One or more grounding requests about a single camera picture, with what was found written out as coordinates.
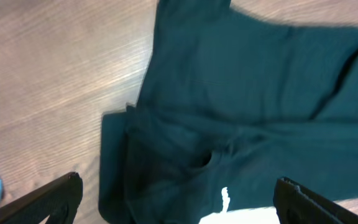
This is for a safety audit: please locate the black t-shirt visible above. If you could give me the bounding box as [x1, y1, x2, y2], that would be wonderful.
[98, 0, 358, 223]

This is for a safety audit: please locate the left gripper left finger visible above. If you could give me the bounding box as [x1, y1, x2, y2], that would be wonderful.
[0, 172, 83, 224]

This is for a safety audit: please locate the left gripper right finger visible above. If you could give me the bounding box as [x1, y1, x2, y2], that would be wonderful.
[273, 177, 358, 224]

